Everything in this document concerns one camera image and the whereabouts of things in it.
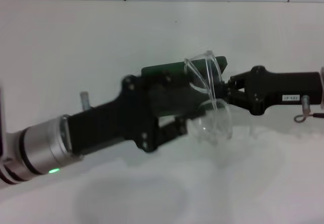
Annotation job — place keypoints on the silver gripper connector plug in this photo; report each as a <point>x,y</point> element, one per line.
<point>84,99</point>
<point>305,105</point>

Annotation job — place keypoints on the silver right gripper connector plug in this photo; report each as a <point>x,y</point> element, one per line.
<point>305,105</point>

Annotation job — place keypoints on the green glasses case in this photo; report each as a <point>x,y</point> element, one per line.
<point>157,70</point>

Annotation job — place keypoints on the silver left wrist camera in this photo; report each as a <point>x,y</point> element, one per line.
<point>1,122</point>

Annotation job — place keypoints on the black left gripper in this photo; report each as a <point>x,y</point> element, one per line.
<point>114,125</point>

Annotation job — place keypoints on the clear white glasses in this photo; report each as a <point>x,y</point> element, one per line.
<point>220,122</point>

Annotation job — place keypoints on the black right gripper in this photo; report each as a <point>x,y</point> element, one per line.
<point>278,87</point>

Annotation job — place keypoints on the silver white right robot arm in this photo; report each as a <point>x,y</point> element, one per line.
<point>322,87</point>

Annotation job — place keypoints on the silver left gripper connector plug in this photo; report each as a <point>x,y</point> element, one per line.
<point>84,99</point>

